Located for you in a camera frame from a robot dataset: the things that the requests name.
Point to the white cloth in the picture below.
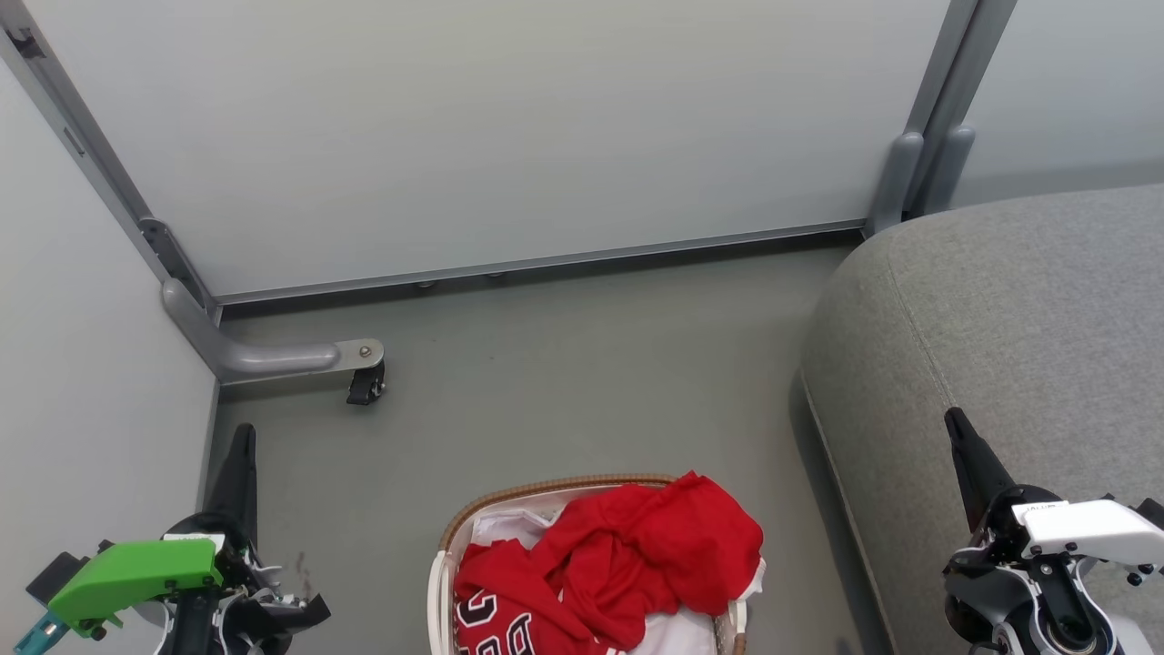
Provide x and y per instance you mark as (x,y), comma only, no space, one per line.
(675,633)

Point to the grey metal partition rail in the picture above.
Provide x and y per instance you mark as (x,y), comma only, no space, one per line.
(546,259)

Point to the white laundry basket brown rim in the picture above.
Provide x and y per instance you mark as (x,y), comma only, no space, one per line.
(546,486)

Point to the grey fabric sofa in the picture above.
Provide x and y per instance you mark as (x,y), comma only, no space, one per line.
(1000,318)

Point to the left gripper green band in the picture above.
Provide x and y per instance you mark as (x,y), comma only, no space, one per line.
(136,569)

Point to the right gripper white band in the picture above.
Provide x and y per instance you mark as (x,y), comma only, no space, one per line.
(1091,532)

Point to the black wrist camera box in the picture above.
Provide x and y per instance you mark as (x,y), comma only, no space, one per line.
(55,575)

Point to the red jersey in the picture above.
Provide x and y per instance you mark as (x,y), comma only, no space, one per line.
(637,546)

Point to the grey partition foot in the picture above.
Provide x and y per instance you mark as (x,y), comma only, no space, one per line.
(264,357)

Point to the grey metal partition post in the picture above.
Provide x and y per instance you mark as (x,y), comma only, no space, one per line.
(91,150)
(950,164)
(896,182)

